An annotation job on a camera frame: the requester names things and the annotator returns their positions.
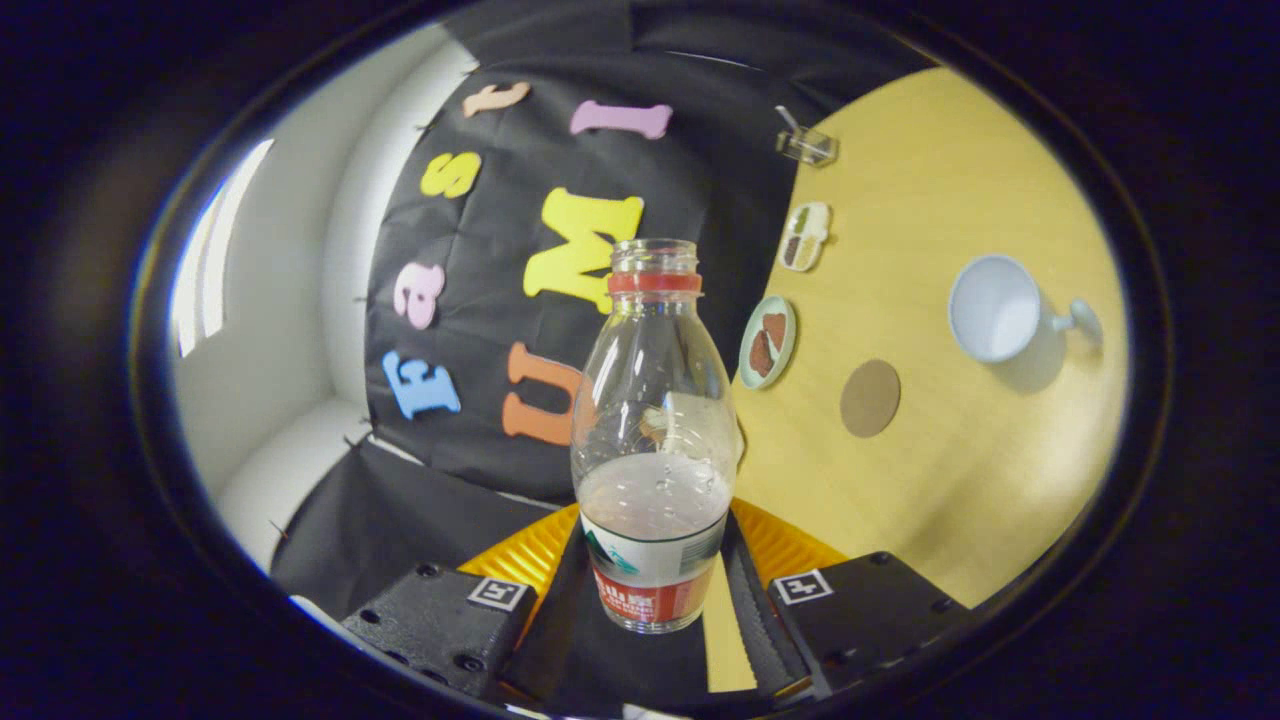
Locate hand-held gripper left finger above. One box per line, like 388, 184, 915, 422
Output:
338, 502, 589, 713

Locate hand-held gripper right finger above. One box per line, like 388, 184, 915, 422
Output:
720, 498, 981, 711

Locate clear juice bottle red label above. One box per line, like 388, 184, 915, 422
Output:
570, 238, 741, 635

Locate round brown coaster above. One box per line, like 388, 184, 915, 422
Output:
839, 359, 902, 439

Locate white cup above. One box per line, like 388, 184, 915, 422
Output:
948, 254, 1104, 364

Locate wooden table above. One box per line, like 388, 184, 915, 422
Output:
703, 66, 1129, 693

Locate pale green plate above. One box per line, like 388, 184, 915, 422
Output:
738, 295, 798, 391

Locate white divided tray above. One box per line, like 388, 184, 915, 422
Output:
778, 202, 832, 273

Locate black backdrop cloth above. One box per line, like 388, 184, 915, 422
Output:
270, 0, 936, 701

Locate small clear glass jar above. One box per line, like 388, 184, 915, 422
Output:
776, 126, 839, 167

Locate long ceiling light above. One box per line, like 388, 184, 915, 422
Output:
170, 138, 276, 359

